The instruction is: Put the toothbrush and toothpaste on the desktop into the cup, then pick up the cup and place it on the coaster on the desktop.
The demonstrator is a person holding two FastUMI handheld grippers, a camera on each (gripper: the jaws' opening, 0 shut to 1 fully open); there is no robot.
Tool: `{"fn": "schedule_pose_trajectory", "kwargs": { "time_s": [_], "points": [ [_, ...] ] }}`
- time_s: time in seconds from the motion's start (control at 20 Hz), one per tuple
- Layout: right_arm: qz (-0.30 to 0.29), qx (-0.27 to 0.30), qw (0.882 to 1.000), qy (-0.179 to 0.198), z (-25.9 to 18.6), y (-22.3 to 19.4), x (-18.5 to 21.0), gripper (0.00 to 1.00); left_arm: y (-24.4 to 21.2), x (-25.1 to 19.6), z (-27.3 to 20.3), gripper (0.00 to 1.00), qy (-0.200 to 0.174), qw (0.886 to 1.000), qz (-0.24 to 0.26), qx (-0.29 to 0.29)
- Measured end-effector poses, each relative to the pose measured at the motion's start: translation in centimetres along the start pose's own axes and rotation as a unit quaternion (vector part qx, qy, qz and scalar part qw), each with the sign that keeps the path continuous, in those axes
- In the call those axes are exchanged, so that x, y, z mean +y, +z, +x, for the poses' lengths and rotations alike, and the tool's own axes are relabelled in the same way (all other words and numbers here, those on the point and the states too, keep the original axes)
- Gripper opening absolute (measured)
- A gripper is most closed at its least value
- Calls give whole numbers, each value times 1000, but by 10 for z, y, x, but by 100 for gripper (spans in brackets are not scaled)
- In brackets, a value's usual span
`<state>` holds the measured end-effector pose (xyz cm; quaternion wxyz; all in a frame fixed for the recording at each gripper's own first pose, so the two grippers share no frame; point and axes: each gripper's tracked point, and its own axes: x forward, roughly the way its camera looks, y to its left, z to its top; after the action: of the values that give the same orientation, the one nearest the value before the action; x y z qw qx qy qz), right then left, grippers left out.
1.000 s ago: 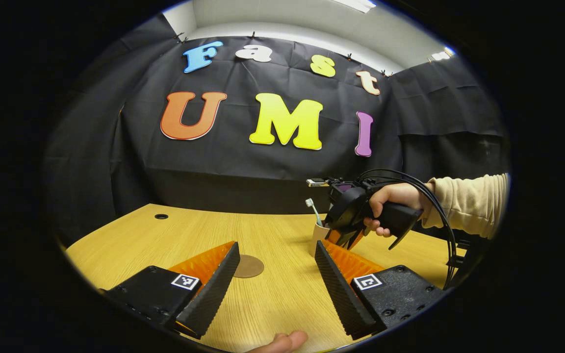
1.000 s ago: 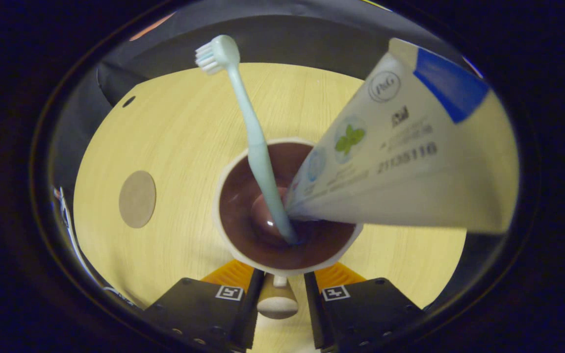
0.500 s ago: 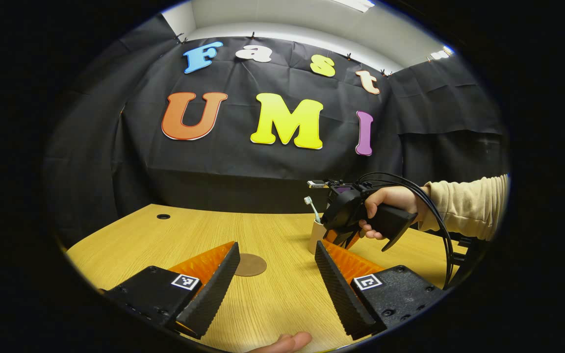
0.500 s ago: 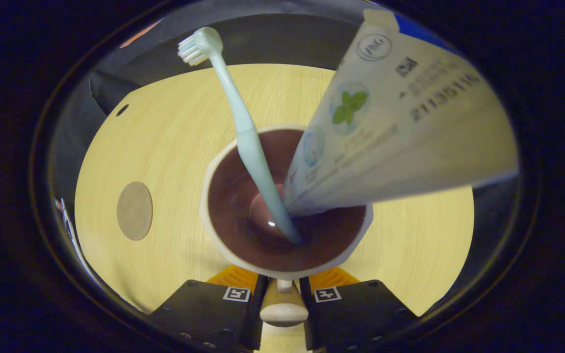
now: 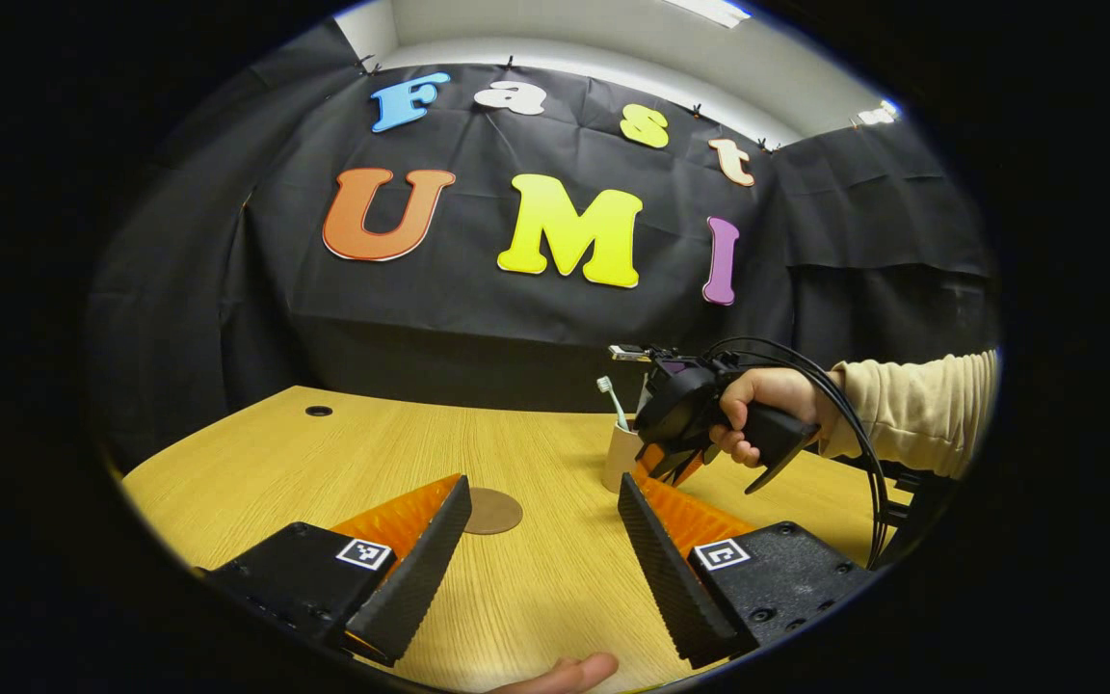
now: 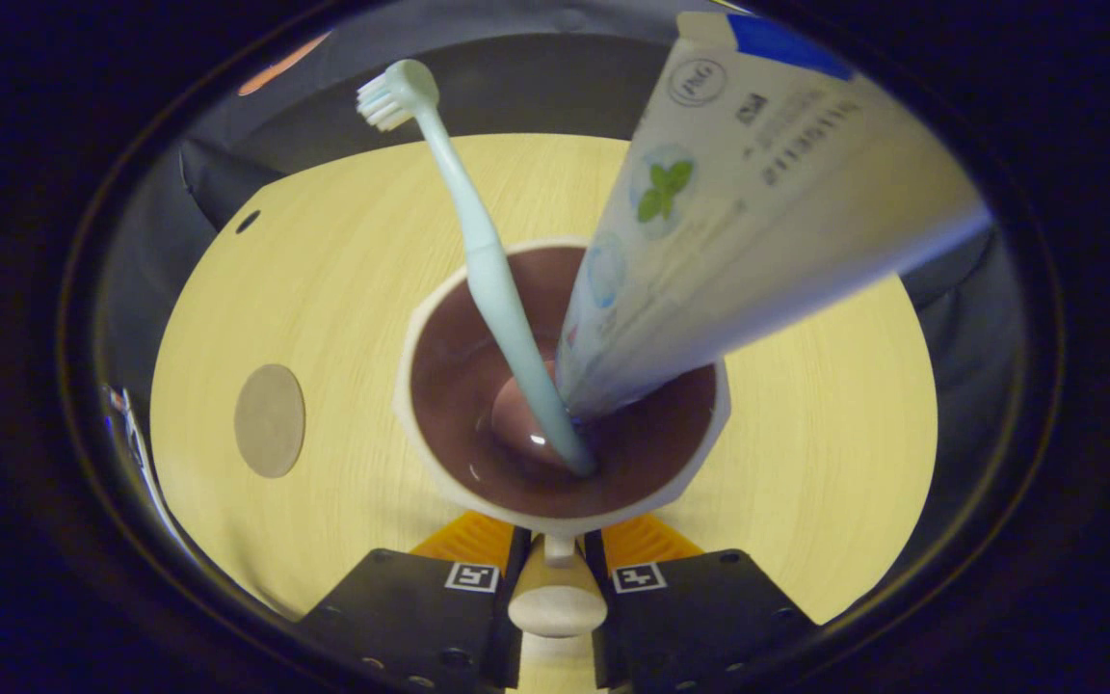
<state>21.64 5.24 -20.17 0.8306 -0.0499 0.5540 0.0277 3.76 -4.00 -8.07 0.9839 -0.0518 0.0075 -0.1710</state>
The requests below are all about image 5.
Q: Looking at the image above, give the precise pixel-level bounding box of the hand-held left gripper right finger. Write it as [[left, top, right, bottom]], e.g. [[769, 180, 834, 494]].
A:
[[617, 471, 876, 670]]

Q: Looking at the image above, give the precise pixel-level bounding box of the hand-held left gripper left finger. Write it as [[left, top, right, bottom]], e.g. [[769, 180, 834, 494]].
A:
[[201, 472, 474, 668]]

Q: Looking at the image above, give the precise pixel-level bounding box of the beige cup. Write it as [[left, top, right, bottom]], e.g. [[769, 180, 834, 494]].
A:
[[601, 419, 648, 494]]

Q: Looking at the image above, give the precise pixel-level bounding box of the round brown coaster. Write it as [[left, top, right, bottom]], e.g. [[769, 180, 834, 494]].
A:
[[462, 487, 524, 536]]

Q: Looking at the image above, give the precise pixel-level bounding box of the wooden desktop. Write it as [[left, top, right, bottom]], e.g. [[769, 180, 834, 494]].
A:
[[121, 386, 912, 694]]

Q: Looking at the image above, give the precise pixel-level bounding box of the black backdrop cloth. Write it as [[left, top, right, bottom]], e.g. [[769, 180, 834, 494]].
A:
[[88, 19, 999, 473]]

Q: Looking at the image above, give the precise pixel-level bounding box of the ceiling light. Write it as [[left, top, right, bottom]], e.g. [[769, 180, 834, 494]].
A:
[[661, 0, 753, 28]]

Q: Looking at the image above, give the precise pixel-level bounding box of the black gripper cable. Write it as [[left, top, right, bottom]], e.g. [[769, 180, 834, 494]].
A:
[[704, 336, 893, 570]]

